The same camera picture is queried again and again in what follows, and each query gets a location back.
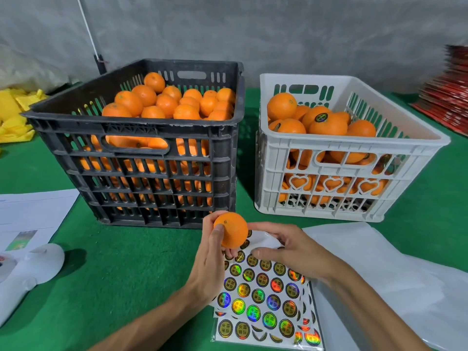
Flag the person's right hand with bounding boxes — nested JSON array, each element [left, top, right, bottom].
[[247, 221, 346, 286]]

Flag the person's left hand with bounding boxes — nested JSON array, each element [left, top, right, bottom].
[[186, 212, 242, 306]]

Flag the single orange fruit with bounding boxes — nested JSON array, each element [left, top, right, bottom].
[[214, 211, 250, 250]]

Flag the black plastic crate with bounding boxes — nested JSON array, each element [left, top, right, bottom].
[[22, 58, 246, 229]]

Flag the heap of labelled oranges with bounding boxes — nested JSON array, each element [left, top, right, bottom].
[[267, 92, 389, 209]]

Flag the white plastic crate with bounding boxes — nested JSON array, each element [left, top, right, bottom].
[[254, 73, 451, 223]]

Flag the pile of oranges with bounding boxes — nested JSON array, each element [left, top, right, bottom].
[[80, 71, 236, 209]]

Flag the person's right forearm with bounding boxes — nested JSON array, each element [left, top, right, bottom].
[[322, 263, 432, 351]]

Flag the person's left forearm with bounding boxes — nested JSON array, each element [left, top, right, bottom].
[[88, 285, 213, 351]]

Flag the green felt table cover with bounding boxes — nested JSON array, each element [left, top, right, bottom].
[[0, 87, 468, 351]]

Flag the white backing sheet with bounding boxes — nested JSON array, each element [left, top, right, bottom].
[[303, 221, 468, 351]]

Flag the white handheld controller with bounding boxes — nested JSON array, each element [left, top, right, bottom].
[[0, 243, 65, 326]]

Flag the white printed paper sheet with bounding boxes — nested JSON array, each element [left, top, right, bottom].
[[0, 188, 80, 253]]

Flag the stack of red cardboard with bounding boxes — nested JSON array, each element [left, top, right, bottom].
[[411, 43, 468, 137]]

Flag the pile of yellow bags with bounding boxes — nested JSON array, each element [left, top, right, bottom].
[[0, 89, 48, 144]]

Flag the beige woven sack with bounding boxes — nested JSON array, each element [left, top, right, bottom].
[[0, 47, 70, 92]]

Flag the white pole with black base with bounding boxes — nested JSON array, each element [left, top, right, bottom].
[[75, 0, 108, 75]]

